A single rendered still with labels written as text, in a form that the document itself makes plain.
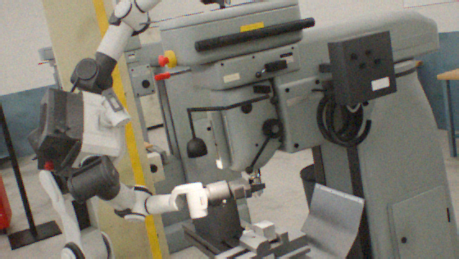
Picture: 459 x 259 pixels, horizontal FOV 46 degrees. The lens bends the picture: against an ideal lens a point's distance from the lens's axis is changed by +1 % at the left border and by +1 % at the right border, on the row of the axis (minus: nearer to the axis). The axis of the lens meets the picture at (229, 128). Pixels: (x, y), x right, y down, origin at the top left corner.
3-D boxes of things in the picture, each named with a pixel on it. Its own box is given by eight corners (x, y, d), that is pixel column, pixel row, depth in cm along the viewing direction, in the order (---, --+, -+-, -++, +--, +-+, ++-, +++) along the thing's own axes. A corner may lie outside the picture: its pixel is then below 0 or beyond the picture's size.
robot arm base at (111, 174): (85, 212, 186) (67, 194, 178) (81, 186, 196) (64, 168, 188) (124, 193, 186) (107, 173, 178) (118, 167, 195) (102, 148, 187)
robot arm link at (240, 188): (249, 179, 195) (218, 187, 193) (254, 204, 197) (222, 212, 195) (241, 171, 207) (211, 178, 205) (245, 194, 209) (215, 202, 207)
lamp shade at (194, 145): (183, 157, 188) (179, 140, 187) (197, 151, 193) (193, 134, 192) (198, 158, 183) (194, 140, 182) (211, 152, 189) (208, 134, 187)
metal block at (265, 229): (265, 243, 202) (262, 228, 201) (256, 238, 208) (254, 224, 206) (276, 238, 205) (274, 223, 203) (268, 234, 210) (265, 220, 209)
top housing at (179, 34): (189, 67, 172) (179, 17, 169) (161, 67, 195) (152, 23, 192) (310, 39, 191) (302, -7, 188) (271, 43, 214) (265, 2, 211)
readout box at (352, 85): (352, 106, 171) (343, 40, 167) (334, 105, 179) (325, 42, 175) (400, 92, 179) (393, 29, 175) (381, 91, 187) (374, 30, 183)
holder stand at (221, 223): (220, 242, 231) (211, 198, 227) (195, 230, 250) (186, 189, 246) (243, 232, 237) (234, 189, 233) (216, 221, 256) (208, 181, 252)
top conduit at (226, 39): (199, 52, 169) (197, 41, 168) (194, 52, 173) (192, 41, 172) (316, 26, 187) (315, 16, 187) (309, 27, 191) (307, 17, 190)
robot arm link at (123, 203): (120, 223, 211) (93, 206, 191) (124, 191, 216) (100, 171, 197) (147, 223, 208) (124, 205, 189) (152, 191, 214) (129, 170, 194)
